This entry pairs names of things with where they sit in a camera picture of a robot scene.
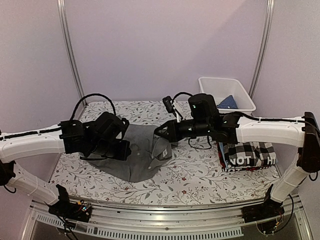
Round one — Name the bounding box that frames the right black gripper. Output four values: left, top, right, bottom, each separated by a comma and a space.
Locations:
154, 118, 211, 142

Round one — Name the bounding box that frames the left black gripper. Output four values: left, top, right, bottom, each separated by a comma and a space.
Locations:
89, 139, 132, 162

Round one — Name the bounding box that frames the grey long sleeve shirt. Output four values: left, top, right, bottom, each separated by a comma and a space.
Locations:
87, 124, 178, 183

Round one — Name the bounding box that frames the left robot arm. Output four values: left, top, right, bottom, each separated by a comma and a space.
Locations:
0, 112, 131, 217

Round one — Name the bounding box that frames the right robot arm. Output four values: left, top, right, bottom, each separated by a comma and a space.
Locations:
154, 93, 320, 218

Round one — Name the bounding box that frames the floral patterned table cloth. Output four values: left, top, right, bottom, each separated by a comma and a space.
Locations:
48, 100, 285, 206

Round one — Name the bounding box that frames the white plastic bin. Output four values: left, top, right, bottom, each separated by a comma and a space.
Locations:
198, 77, 256, 115

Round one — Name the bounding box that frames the blue dotted cloth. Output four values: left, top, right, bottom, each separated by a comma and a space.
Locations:
217, 95, 238, 109

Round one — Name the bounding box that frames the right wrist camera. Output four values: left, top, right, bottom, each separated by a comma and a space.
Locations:
162, 96, 185, 123

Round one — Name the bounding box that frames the aluminium front rail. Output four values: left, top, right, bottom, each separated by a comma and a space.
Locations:
21, 194, 316, 240

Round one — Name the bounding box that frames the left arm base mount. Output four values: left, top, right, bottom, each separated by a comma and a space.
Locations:
48, 184, 92, 223

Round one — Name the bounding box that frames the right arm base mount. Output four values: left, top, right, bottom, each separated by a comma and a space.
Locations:
241, 199, 285, 223

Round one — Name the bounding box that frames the right metal corner post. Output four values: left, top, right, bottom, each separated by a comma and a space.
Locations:
248, 0, 275, 99

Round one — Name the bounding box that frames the metal corner post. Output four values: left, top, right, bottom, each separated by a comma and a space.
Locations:
248, 0, 275, 99
56, 0, 85, 99

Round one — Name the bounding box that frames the left metal corner post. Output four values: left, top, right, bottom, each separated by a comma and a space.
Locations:
56, 0, 85, 99

